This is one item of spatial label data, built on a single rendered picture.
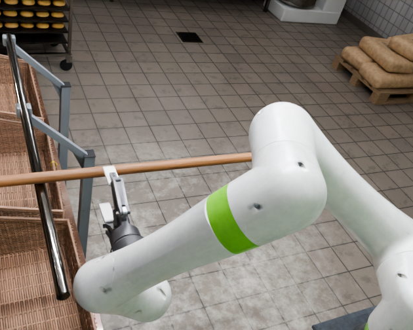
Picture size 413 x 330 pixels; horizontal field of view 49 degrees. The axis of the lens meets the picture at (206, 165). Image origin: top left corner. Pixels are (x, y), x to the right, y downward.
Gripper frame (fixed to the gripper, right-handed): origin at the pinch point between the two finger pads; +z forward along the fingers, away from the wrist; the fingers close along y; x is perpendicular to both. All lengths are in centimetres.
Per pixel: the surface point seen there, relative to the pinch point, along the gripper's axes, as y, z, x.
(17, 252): 60, 32, -21
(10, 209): 42, 37, -22
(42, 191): 1.6, 3.4, -16.0
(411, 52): 65, 207, 368
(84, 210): 52, 42, 6
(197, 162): -0.8, 5.7, 29.2
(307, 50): 119, 313, 331
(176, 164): -0.9, 5.7, 22.3
